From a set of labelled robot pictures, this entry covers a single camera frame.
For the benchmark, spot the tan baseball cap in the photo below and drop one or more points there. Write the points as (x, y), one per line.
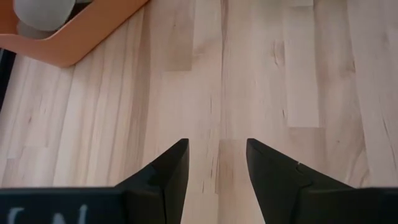
(43, 12)

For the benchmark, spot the orange plastic basket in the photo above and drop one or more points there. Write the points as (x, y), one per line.
(93, 34)

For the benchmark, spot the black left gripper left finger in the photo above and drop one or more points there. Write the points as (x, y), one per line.
(158, 193)

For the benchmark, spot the black table frame rails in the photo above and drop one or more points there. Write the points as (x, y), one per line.
(4, 77)

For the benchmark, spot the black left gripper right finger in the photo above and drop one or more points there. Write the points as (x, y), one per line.
(280, 193)

